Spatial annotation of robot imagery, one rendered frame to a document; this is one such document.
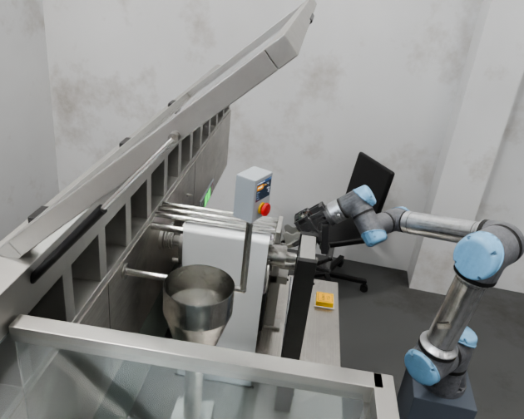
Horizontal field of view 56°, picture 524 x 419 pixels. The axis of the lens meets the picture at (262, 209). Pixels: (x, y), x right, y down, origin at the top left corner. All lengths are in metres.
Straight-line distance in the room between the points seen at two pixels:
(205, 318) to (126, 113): 3.29
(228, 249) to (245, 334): 0.29
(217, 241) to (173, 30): 2.67
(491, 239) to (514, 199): 2.67
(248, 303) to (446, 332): 0.57
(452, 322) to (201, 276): 0.77
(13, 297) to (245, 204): 0.47
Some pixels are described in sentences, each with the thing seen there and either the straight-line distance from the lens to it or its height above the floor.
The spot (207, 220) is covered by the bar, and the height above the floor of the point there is 1.45.
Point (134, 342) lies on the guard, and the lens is 0.75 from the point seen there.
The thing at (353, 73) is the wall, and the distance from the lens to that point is 3.63.
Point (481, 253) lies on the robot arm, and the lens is 1.37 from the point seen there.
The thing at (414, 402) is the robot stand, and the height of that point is 0.88.
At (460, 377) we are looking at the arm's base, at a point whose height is 0.97.
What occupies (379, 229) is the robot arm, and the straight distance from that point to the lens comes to 1.61.
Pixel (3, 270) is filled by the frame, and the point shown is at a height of 1.65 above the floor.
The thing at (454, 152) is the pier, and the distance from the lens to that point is 3.56.
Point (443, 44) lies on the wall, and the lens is 3.64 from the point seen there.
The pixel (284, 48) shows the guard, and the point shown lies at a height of 2.01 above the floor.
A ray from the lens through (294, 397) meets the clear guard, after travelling 0.71.
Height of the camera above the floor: 2.10
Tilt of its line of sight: 26 degrees down
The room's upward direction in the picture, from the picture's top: 7 degrees clockwise
